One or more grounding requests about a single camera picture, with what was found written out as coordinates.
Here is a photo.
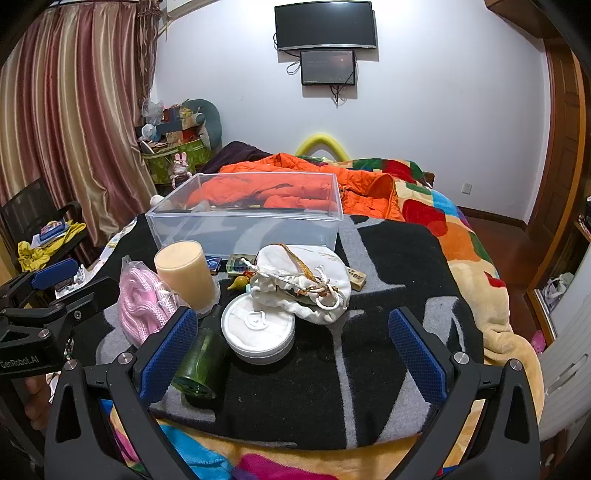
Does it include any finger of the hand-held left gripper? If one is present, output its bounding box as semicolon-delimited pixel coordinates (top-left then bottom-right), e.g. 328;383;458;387
37;276;122;337
0;257;80;305

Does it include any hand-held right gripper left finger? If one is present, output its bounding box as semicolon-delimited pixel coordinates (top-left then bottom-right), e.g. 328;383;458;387
44;305;199;480

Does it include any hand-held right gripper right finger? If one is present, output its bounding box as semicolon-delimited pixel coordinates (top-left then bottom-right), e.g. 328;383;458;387
388;307;543;480

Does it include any green glass bottle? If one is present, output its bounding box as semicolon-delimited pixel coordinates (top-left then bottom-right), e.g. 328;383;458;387
172;305;230;400

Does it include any pink knitted cord bundle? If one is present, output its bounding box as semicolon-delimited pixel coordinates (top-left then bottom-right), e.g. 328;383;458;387
116;256;182;348

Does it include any cream cylindrical candle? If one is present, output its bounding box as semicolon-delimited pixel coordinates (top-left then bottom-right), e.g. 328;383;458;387
154;241;221;317

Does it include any white round tin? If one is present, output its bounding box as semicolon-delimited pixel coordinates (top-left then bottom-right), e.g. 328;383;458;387
221;293;297;365

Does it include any small wooden tag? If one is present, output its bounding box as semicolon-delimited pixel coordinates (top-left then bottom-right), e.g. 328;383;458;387
344;265;369;291

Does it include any white drawstring pouch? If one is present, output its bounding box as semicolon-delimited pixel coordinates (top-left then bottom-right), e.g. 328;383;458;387
252;244;352;324

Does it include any clear plastic storage bin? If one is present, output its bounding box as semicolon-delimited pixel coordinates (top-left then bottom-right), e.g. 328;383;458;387
145;173;345;252

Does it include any person's left hand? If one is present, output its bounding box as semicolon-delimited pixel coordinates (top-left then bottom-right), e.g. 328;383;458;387
25;373;52;418

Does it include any yellow cloth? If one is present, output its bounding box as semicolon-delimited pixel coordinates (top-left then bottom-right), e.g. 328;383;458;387
17;220;87;272

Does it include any floral white cloth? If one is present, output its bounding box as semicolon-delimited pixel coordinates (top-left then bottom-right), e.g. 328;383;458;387
99;225;136;266

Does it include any black chair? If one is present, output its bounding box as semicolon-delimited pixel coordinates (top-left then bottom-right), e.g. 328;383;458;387
0;178;90;278

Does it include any black and grey blanket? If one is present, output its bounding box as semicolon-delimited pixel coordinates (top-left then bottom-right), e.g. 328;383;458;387
69;213;485;450

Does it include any colourful patterned blanket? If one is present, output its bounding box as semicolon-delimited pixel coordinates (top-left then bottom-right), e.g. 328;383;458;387
99;157;546;480

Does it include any green storage box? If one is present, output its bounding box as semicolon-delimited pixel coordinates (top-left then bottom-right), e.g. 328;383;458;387
141;138;208;185

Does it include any white wardrobe door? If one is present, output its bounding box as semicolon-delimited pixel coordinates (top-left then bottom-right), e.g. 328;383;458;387
538;258;591;444

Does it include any white bag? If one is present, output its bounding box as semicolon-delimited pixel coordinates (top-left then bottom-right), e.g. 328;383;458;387
542;272;575;301

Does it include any striped red gold curtain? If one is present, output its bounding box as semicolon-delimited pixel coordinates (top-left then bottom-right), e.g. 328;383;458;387
0;0;169;264

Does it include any pink bunny toy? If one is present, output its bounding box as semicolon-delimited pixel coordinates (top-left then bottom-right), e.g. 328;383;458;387
170;151;192;188

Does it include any orange quilted jacket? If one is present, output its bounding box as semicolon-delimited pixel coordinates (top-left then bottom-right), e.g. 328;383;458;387
187;153;406;222

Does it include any colourful patchwork box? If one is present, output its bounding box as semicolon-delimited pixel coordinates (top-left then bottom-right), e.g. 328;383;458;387
154;107;206;144

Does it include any dark purple cloth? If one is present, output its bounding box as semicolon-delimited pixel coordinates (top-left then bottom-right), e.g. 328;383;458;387
203;141;273;175

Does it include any yellow foam noodle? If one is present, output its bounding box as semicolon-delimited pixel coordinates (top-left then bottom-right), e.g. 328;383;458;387
294;134;352;161

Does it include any wooden door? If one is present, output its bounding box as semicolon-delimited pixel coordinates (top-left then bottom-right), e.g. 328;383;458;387
526;41;587;296

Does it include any small wall monitor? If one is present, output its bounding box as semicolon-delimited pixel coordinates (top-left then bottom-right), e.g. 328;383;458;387
300;49;357;86

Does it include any large wall television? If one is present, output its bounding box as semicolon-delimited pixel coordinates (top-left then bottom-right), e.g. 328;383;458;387
274;1;378;51

